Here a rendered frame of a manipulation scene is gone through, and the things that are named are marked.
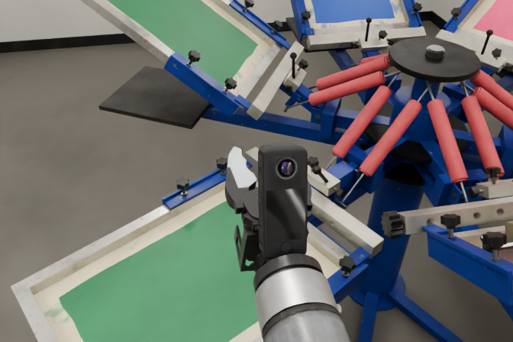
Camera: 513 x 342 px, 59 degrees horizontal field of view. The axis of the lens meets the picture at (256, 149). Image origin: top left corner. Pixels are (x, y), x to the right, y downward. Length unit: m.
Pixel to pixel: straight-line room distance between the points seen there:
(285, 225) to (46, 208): 2.77
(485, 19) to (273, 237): 2.16
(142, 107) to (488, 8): 1.71
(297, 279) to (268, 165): 0.11
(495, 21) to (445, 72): 0.90
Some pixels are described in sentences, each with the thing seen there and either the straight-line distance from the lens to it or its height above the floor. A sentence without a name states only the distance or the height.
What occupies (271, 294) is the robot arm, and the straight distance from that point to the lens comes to 0.43.
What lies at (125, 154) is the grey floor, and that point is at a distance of 3.41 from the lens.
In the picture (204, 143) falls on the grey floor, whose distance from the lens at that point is 3.40.
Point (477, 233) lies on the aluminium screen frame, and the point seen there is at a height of 1.16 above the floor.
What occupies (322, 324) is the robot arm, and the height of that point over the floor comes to 1.69.
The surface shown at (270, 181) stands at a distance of 0.44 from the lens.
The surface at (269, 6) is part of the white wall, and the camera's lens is 5.03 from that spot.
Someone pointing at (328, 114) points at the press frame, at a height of 1.05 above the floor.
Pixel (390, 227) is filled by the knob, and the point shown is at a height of 1.15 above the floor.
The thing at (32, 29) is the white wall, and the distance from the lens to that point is 5.15.
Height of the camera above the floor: 2.04
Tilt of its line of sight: 38 degrees down
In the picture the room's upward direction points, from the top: straight up
